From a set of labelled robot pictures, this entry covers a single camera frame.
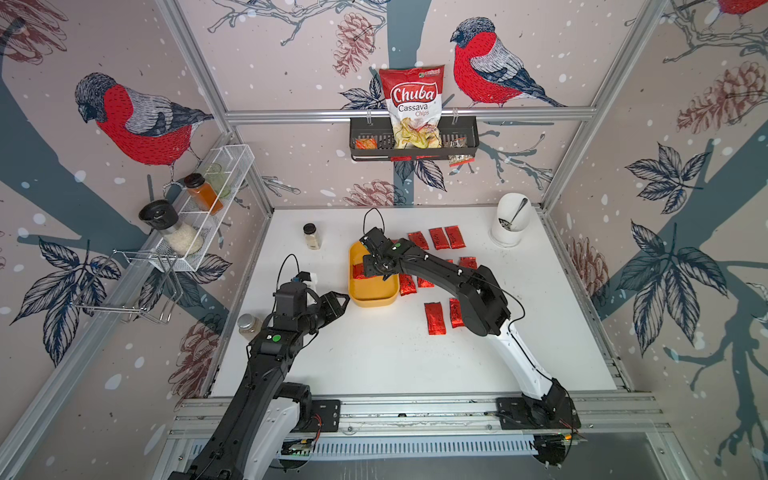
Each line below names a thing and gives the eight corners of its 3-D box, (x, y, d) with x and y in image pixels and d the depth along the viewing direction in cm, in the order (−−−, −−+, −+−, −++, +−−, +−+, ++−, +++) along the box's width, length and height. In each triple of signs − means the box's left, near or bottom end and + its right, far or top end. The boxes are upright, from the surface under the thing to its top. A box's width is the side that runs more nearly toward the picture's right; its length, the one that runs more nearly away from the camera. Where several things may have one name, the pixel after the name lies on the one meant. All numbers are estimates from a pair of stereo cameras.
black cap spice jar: (308, 250, 110) (301, 233, 102) (310, 240, 113) (304, 222, 106) (319, 250, 110) (314, 233, 102) (321, 240, 113) (316, 222, 106)
